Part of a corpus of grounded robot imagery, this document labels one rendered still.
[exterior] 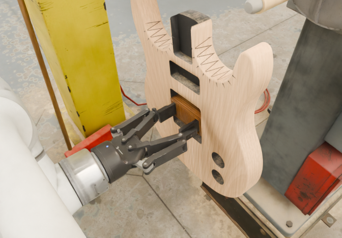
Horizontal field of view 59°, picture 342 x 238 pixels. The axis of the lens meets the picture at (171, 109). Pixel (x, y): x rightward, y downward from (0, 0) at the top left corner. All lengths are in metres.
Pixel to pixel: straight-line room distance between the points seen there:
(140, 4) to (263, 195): 1.00
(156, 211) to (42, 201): 1.33
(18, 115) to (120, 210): 1.22
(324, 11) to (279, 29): 2.15
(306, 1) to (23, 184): 0.62
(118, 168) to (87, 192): 0.07
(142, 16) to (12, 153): 0.39
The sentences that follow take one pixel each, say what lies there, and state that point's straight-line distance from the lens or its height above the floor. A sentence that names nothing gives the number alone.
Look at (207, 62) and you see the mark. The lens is 0.53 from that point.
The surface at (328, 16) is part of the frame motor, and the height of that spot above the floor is 1.16.
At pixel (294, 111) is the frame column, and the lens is 1.10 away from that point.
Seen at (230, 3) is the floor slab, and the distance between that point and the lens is 3.12.
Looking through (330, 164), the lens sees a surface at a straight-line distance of 1.15.
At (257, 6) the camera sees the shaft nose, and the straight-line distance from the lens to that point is 0.49.
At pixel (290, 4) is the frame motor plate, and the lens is 0.85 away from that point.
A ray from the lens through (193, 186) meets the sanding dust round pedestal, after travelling 1.68.
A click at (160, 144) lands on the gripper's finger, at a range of 0.58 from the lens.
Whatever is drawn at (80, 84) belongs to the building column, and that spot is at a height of 0.46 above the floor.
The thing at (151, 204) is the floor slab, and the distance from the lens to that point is 1.63.
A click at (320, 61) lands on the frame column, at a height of 0.95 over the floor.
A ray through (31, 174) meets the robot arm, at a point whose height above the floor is 1.23.
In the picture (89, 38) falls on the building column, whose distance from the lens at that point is 1.45.
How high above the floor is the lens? 1.49
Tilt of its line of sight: 49 degrees down
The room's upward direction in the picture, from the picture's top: straight up
